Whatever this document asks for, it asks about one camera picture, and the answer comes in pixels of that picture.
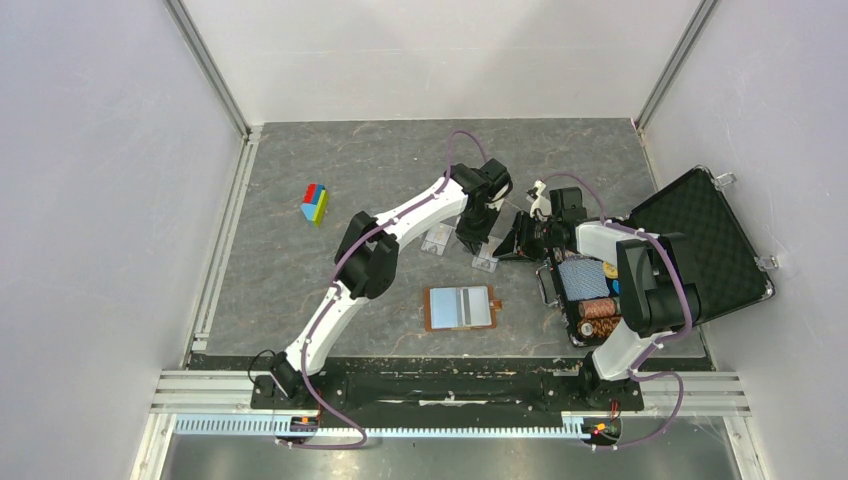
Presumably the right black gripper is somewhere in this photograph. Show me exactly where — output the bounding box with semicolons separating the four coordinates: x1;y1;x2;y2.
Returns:
492;210;561;263

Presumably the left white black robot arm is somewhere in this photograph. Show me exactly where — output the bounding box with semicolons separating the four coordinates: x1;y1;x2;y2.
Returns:
270;159;513;408

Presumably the orange brown poker chip roll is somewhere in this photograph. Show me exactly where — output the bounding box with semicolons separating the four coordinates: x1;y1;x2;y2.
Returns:
578;297;621;319

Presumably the blue patterned card deck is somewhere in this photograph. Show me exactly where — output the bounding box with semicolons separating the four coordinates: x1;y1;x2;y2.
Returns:
558;257;610;301

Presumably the white slotted cable duct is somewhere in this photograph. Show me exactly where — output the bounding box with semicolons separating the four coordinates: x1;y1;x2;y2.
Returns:
173;414;588;439

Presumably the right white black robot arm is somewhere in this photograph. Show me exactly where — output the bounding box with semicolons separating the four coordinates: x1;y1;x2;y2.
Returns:
494;182;705;408

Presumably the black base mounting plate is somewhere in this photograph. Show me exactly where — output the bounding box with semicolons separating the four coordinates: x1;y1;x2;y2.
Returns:
250;357;644;428

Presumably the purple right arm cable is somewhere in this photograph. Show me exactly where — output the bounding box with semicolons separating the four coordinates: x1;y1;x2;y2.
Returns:
539;173;696;452

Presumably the black poker chip case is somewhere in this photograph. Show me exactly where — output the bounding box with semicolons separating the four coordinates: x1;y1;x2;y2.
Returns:
554;166;775;347

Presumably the multicoloured block toy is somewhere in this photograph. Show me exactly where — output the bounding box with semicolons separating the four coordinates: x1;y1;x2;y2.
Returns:
300;183;329;226

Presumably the clear plastic card sleeve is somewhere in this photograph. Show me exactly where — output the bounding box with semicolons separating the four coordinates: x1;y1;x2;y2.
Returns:
420;202;519;273

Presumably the yellow round chip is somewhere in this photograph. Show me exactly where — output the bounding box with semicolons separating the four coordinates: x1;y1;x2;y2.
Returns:
602;262;619;280

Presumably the brown leather card holder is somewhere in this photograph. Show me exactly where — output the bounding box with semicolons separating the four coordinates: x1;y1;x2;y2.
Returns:
423;285;503;332

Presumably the white card with magnetic stripe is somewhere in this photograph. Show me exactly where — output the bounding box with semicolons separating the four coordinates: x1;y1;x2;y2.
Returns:
458;286;494;329

